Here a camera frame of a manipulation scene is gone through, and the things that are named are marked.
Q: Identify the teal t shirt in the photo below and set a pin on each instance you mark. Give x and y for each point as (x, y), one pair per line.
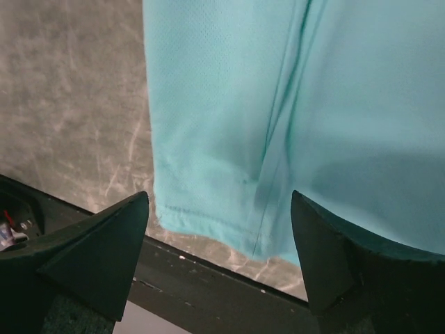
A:
(342, 101)

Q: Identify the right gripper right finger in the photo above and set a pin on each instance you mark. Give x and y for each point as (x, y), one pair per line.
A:
(359, 282)

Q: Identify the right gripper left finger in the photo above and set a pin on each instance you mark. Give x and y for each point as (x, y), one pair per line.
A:
(76, 279)

